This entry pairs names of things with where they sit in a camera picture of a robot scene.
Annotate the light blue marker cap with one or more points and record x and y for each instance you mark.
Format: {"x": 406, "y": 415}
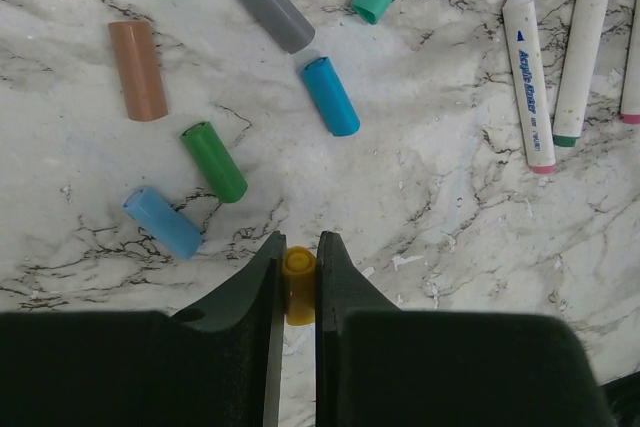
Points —
{"x": 168, "y": 226}

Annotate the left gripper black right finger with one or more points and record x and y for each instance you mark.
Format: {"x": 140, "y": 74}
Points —
{"x": 339, "y": 290}

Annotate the pink capped white marker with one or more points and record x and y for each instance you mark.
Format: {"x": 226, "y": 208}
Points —
{"x": 521, "y": 28}

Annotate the yellow marker cap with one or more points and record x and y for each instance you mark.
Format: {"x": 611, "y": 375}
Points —
{"x": 299, "y": 278}

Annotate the dark green capped white marker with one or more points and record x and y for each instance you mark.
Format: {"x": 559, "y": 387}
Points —
{"x": 579, "y": 64}

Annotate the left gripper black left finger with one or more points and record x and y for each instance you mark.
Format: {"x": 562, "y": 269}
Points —
{"x": 230, "y": 357}

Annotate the grey marker cap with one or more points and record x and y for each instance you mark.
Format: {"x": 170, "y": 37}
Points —
{"x": 283, "y": 21}

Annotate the brown marker cap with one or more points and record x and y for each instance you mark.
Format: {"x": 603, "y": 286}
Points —
{"x": 138, "y": 68}

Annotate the green marker cap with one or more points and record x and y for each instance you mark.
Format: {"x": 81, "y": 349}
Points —
{"x": 214, "y": 162}

